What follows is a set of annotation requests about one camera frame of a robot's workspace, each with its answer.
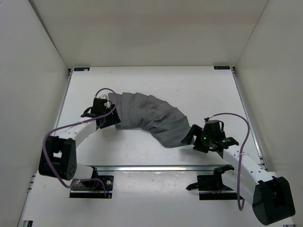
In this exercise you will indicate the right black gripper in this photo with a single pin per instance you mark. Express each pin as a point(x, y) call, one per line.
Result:
point(197, 131)

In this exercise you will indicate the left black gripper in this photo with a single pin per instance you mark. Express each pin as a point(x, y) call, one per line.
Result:
point(114, 119)

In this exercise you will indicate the grey pleated skirt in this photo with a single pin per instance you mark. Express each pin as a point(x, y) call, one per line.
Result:
point(167, 124)

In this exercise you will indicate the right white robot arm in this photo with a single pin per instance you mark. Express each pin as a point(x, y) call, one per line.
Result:
point(270, 196)

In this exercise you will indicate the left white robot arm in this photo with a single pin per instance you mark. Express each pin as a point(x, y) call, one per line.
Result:
point(61, 149)

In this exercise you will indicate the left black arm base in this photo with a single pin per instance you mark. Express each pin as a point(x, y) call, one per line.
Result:
point(102, 189)

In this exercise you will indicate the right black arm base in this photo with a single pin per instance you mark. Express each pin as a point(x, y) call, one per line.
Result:
point(211, 187)

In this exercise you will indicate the left blue corner label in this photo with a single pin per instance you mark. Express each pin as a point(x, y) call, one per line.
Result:
point(81, 69)

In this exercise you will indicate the blue corner label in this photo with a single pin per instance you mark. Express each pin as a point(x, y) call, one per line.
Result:
point(81, 69)
point(221, 67)

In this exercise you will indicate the right blue corner label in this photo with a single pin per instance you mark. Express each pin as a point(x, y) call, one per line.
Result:
point(221, 67)

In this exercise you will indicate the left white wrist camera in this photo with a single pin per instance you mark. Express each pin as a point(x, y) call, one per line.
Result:
point(104, 98)

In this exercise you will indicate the aluminium front rail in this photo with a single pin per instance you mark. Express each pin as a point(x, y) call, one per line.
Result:
point(161, 168)

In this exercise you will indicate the left aluminium side rail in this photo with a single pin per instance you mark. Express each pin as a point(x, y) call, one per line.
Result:
point(47, 110)

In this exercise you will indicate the aluminium side rail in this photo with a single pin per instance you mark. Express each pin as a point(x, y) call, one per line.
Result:
point(47, 110)
point(245, 107)

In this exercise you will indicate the right aluminium side rail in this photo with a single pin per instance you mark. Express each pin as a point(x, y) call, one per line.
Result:
point(245, 107)

